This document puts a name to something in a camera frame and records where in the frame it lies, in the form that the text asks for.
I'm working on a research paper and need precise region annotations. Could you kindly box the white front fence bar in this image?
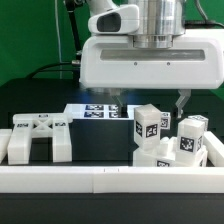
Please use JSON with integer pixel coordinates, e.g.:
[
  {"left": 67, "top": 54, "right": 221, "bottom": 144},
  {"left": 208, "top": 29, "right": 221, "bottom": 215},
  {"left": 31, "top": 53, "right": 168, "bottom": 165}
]
[{"left": 0, "top": 166, "right": 224, "bottom": 193}]

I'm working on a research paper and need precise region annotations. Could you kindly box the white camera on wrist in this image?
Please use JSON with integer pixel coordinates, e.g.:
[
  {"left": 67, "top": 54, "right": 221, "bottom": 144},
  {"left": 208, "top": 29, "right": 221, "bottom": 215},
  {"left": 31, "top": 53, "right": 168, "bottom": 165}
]
[{"left": 88, "top": 4, "right": 140, "bottom": 35}]

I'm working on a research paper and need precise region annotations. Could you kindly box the white tagged cube nut right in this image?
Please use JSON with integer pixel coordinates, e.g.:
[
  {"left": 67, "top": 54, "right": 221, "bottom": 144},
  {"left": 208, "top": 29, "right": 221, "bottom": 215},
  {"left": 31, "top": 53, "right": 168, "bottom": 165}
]
[{"left": 188, "top": 115, "right": 209, "bottom": 131}]

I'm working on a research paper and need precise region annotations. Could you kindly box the white sheet with tags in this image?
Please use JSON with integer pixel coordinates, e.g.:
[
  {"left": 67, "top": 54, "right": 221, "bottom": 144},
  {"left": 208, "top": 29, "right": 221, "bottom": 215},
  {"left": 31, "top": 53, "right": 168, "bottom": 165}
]
[{"left": 64, "top": 104, "right": 136, "bottom": 120}]

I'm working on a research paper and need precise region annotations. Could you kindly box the white fence bar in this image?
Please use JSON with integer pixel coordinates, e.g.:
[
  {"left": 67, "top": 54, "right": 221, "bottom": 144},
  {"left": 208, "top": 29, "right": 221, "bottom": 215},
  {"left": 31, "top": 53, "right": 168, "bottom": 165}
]
[
  {"left": 203, "top": 131, "right": 224, "bottom": 167},
  {"left": 0, "top": 129, "right": 12, "bottom": 163},
  {"left": 0, "top": 166, "right": 224, "bottom": 193}
]

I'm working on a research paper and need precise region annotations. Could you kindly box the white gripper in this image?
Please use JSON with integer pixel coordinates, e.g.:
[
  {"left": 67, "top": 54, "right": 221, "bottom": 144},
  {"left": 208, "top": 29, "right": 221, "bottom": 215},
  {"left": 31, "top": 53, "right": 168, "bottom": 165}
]
[{"left": 80, "top": 29, "right": 224, "bottom": 118}]

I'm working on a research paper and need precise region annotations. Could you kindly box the white chair seat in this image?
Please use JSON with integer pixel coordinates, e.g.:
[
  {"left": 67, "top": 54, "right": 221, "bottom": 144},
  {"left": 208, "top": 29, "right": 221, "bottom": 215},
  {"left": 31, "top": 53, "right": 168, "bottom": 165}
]
[{"left": 133, "top": 137, "right": 208, "bottom": 167}]

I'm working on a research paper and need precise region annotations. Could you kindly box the white right fence bar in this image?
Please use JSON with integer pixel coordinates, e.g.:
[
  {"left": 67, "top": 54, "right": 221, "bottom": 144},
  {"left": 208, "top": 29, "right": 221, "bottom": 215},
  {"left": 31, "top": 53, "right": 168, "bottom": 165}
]
[{"left": 203, "top": 131, "right": 224, "bottom": 167}]

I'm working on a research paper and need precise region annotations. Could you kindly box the white tagged cube nut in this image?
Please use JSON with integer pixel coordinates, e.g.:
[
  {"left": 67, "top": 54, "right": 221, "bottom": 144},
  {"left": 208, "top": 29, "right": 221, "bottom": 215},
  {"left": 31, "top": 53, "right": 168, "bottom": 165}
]
[
  {"left": 188, "top": 115, "right": 209, "bottom": 131},
  {"left": 161, "top": 112, "right": 171, "bottom": 130}
]

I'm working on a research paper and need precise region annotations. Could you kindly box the white left fence bar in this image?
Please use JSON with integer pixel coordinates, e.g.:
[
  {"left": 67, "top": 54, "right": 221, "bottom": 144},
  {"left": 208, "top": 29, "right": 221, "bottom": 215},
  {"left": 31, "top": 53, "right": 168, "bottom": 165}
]
[{"left": 0, "top": 129, "right": 12, "bottom": 163}]

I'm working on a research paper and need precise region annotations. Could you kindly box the black cable at base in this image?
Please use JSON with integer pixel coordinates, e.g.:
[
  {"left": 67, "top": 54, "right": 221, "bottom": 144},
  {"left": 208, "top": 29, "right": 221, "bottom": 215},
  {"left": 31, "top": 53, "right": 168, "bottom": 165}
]
[{"left": 25, "top": 59, "right": 86, "bottom": 80}]

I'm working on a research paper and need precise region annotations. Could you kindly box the white chair back frame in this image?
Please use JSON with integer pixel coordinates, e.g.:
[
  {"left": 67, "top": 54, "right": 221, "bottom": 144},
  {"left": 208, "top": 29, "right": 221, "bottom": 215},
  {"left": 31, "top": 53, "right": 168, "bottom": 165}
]
[{"left": 7, "top": 113, "right": 73, "bottom": 165}]

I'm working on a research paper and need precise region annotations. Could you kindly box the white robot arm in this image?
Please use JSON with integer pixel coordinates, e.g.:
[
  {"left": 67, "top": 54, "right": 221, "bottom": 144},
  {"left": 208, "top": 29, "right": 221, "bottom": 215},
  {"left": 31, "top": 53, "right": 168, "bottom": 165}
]
[{"left": 80, "top": 0, "right": 224, "bottom": 111}]

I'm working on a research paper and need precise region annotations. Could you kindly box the black hose behind robot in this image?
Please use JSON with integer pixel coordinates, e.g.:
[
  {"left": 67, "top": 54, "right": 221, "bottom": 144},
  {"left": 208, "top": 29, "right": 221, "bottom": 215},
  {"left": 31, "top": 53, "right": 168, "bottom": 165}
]
[{"left": 63, "top": 0, "right": 84, "bottom": 62}]

